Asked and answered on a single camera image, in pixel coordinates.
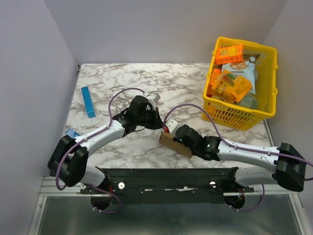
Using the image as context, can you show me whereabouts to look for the long blue box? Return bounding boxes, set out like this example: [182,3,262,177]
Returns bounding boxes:
[81,86,95,118]

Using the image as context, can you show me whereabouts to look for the light blue snack bag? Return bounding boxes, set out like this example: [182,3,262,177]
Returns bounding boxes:
[221,57,256,94]

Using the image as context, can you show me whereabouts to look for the small blue box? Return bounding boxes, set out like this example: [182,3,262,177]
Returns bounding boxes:
[65,128,80,139]

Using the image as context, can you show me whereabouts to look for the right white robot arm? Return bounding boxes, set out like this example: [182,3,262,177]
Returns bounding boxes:
[169,124,306,192]

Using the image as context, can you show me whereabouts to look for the small orange packet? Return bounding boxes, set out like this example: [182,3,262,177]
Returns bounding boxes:
[210,69,221,81]

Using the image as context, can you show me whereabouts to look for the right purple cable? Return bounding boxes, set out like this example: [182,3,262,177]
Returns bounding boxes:
[162,103,313,182]

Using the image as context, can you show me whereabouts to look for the green textured pouch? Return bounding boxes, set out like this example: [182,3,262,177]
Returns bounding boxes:
[236,93,258,110]

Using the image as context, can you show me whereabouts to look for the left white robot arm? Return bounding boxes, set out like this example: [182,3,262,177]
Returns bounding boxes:
[47,94,163,193]

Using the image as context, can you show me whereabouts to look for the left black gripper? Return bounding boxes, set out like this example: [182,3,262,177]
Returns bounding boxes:
[136,107,165,130]

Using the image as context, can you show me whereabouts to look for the orange snack box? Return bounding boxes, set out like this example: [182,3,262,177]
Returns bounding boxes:
[214,44,243,65]

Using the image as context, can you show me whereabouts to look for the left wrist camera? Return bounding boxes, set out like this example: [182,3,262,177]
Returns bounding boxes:
[143,92,160,108]

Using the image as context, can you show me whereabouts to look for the brown cardboard box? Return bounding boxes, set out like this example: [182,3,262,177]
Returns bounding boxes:
[159,132,192,159]

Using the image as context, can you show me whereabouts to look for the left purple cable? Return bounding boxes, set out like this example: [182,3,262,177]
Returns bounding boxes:
[55,87,147,191]

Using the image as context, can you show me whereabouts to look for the yellow plastic basket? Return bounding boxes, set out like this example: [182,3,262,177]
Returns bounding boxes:
[202,37,278,131]

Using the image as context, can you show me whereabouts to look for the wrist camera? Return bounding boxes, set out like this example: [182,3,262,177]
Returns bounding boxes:
[165,118,182,137]
[143,92,160,108]

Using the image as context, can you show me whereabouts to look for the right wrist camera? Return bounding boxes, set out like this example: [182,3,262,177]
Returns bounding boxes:
[165,118,182,137]

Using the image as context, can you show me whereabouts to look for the orange mango snack bag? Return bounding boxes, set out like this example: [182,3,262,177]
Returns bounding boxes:
[209,70,252,103]

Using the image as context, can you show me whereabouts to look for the purple cable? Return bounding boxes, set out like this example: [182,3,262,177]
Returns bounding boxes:
[162,103,313,182]
[55,87,147,191]

